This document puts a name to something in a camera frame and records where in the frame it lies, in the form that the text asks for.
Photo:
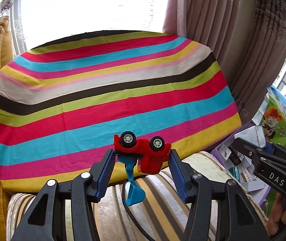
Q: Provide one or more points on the rainbow striped cloth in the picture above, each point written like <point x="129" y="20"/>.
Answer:
<point x="107" y="93"/>

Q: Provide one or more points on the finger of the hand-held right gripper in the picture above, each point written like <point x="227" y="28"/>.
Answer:
<point x="248" y="149"/>
<point x="285" y="153"/>

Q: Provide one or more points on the person's right hand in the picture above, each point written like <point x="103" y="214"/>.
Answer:
<point x="279" y="218"/>

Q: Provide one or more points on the square white carton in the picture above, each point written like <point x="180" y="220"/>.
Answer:
<point x="252" y="186"/>

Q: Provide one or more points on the pink brown curtain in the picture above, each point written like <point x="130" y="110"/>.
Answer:
<point x="220" y="42"/>

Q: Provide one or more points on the window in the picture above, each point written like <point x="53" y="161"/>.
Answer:
<point x="95" y="5"/>

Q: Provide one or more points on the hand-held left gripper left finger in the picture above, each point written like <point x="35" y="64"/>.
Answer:
<point x="105" y="177"/>

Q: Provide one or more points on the red toy truck blue shovel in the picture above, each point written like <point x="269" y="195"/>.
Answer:
<point x="148" y="155"/>

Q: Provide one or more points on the white carton with large barcode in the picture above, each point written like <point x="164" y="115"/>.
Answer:
<point x="254" y="136"/>

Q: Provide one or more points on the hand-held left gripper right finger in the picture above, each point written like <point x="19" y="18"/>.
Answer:
<point x="179" y="177"/>

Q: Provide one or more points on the brown striped plush cushion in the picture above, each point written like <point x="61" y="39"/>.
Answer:
<point x="163" y="205"/>

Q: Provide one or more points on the teal and white carton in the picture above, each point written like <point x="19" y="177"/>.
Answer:
<point x="235" y="173"/>

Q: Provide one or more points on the purple cardboard box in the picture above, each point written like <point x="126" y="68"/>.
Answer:
<point x="219" y="153"/>

